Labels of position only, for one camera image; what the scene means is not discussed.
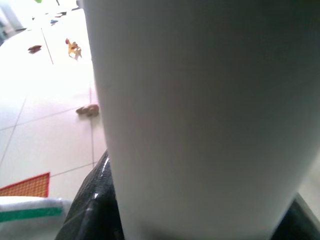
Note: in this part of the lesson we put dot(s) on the thin brown stick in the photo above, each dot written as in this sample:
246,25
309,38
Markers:
47,46

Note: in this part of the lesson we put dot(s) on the small brown floor object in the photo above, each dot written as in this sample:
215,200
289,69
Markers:
88,110

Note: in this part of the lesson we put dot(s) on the red orange woven mat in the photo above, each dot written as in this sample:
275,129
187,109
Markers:
27,186

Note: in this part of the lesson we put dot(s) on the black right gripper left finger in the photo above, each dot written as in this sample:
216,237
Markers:
95,212

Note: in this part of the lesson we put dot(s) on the small dark red object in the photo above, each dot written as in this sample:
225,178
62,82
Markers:
35,48

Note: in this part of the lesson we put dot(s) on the small green object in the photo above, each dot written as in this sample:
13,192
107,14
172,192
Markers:
38,1

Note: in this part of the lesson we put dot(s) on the orange yellow toy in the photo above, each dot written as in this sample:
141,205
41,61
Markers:
73,48

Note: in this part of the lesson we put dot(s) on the white sack with green stripe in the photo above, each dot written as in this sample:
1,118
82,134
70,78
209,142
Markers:
25,225

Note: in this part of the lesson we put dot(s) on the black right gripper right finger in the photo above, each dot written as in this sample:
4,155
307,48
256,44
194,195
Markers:
300,225

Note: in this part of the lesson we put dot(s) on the white plastic table leg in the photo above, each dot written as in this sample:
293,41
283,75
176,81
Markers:
200,112

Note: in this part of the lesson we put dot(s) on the small blue object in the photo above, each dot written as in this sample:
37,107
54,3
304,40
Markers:
53,22

